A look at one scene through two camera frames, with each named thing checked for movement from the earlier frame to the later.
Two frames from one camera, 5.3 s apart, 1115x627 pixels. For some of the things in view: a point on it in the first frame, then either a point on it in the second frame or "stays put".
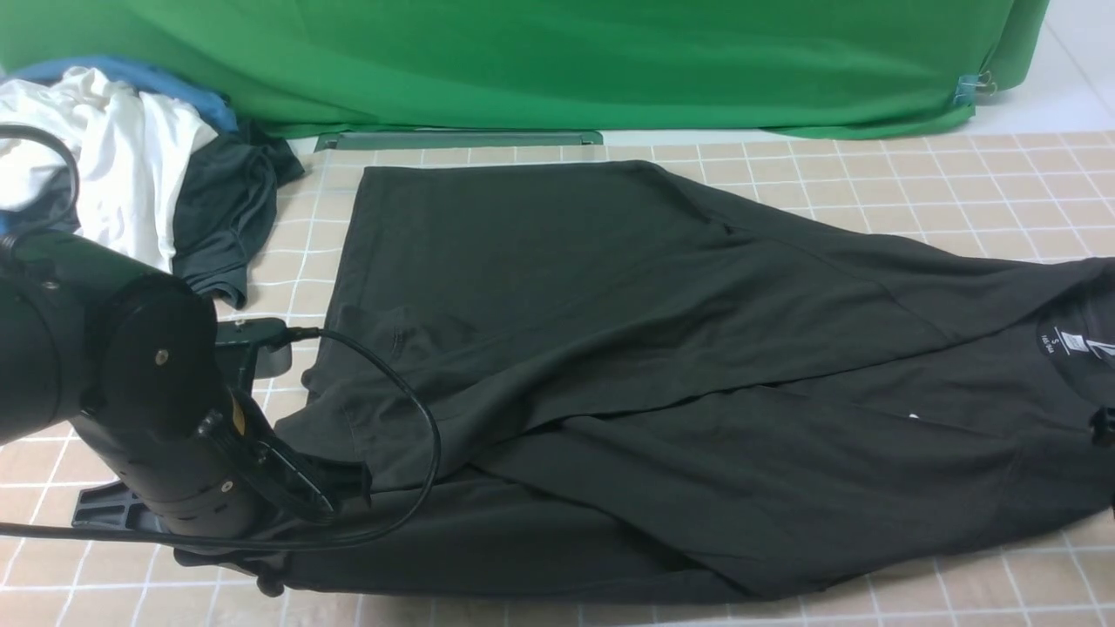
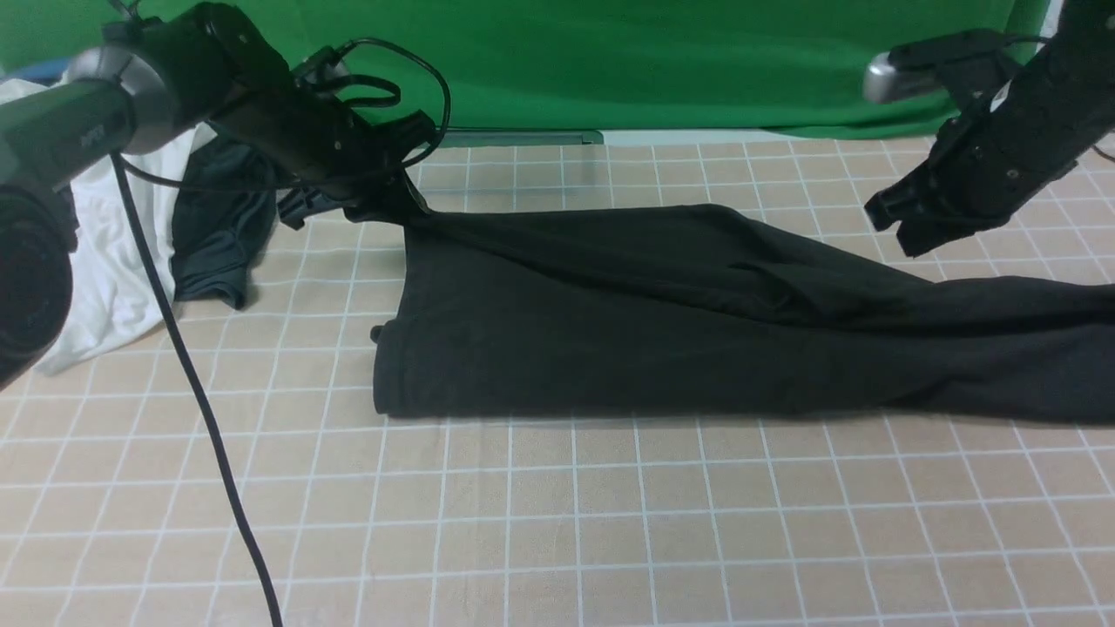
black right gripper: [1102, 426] → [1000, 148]
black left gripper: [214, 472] → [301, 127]
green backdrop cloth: [688, 67] stays put
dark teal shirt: [226, 210] stays put
